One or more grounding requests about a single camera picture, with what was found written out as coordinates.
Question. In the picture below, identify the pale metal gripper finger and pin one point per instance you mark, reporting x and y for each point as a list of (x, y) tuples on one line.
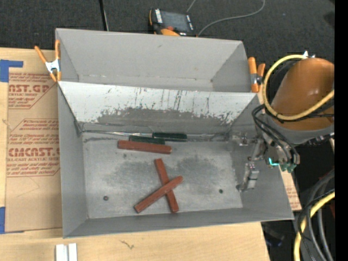
[(251, 176), (243, 140)]

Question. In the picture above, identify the dark green flat block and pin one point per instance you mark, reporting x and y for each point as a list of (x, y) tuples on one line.
[(174, 136), (145, 139)]

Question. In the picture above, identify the red-brown flat block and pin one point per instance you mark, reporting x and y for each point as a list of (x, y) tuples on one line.
[(144, 146), (152, 198), (162, 173)]

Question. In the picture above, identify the grey metal bin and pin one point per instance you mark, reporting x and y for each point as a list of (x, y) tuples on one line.
[(136, 173)]

